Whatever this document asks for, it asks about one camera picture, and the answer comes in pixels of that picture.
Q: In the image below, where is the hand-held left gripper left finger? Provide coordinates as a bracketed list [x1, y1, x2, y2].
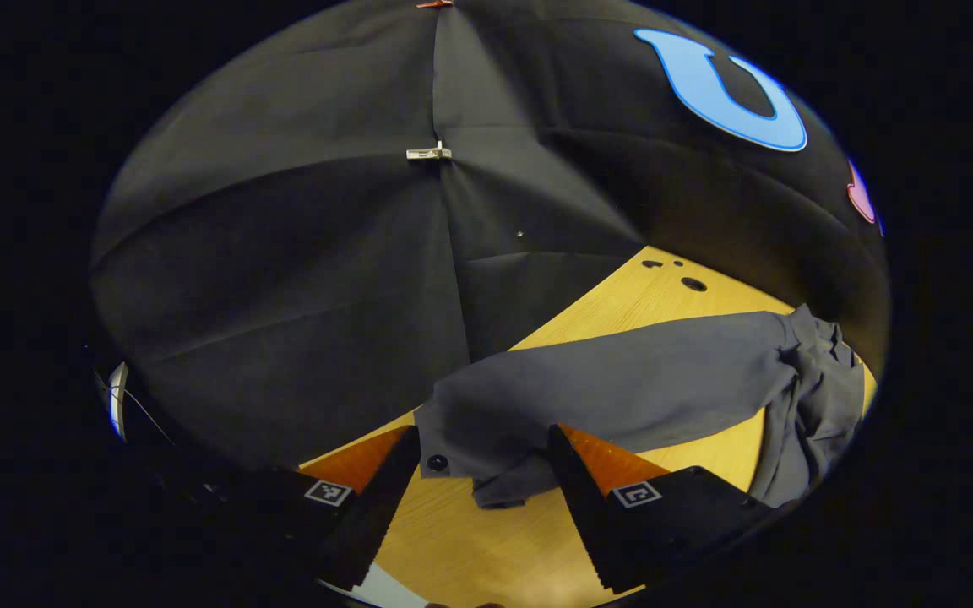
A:
[157, 425, 422, 592]

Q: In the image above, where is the black backdrop cloth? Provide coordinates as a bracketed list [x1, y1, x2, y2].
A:
[88, 0, 891, 474]

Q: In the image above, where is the white curved object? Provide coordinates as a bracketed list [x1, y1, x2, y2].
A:
[106, 361, 129, 442]

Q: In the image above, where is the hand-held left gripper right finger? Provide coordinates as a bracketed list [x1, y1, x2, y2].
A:
[547, 424, 779, 594]

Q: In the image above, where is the grey button-up shirt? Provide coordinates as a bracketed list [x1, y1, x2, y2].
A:
[415, 304, 867, 510]

